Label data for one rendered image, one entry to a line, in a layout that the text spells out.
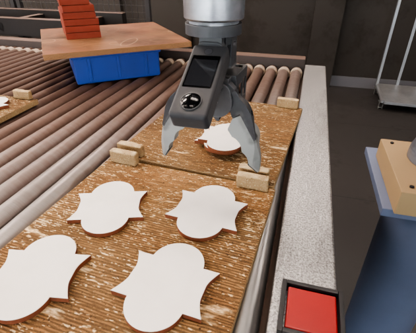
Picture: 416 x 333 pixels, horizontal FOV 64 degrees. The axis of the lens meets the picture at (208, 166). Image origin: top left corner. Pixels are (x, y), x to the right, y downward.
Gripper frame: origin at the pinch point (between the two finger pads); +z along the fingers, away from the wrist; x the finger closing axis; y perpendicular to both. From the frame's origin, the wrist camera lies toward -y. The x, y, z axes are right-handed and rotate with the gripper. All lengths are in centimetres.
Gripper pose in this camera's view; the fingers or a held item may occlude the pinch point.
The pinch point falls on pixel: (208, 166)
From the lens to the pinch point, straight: 50.6
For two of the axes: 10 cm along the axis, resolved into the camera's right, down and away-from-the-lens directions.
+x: -9.4, -1.7, 2.8
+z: 0.0, 8.5, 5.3
